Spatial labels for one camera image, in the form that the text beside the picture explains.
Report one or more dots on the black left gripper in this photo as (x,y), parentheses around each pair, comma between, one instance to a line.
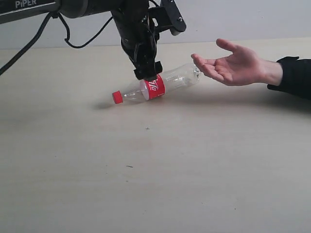
(138,41)

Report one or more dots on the clear cola bottle red label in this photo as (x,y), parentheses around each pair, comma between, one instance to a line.
(139,91)

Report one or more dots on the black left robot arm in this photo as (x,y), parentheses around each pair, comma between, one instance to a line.
(13,10)

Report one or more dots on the person's open hand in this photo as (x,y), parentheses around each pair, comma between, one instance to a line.
(242,67)

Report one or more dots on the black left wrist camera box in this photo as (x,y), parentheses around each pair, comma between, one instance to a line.
(168,17)

